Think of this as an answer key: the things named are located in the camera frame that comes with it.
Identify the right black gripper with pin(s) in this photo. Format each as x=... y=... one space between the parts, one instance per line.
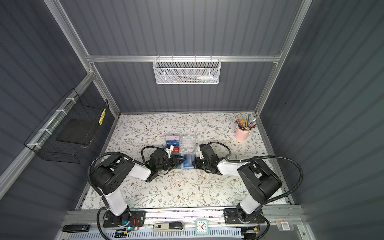
x=196 y=163

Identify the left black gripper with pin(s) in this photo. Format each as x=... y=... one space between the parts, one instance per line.
x=175 y=160

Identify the blue leather card holder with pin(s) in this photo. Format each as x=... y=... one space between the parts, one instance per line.
x=188 y=163

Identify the clear acrylic organizer box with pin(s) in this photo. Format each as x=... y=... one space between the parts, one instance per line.
x=188 y=142

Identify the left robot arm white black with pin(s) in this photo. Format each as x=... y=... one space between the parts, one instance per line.
x=108 y=171

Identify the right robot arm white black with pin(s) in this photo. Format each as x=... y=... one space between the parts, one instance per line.
x=259 y=179

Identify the red card in organizer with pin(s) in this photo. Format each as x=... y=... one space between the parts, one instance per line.
x=176 y=150

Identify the blue card in organizer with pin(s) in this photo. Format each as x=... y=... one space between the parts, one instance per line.
x=173 y=143

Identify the pink card in organizer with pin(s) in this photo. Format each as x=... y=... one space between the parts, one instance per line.
x=172 y=138

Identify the floral patterned table mat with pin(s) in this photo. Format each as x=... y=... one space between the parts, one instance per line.
x=137 y=135

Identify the pink pencil cup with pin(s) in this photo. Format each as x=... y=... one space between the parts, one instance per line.
x=241 y=135

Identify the coloured pencils in cup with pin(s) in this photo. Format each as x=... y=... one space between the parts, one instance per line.
x=246 y=122

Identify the small teal desk clock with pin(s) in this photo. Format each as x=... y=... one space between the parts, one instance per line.
x=202 y=227

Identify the pens in white basket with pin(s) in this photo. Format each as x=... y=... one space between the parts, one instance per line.
x=198 y=79

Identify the yellow tag on basket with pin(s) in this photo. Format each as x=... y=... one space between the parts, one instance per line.
x=102 y=116

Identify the black flat pad in basket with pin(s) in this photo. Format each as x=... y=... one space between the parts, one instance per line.
x=78 y=132

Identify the small clear packet with label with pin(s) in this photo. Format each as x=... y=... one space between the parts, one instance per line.
x=284 y=225

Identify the black stapler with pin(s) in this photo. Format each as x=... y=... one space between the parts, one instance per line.
x=76 y=228

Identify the left wrist camera white housing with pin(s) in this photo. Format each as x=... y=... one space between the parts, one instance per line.
x=169 y=150

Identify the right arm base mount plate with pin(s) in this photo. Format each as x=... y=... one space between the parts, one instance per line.
x=238 y=216

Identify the silver black device on rail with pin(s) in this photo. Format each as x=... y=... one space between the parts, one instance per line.
x=169 y=227

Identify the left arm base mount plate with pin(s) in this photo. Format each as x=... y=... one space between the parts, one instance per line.
x=127 y=219

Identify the white wire mesh basket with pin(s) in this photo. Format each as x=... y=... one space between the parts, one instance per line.
x=166 y=70

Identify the black wire wall basket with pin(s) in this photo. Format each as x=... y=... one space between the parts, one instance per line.
x=43 y=142

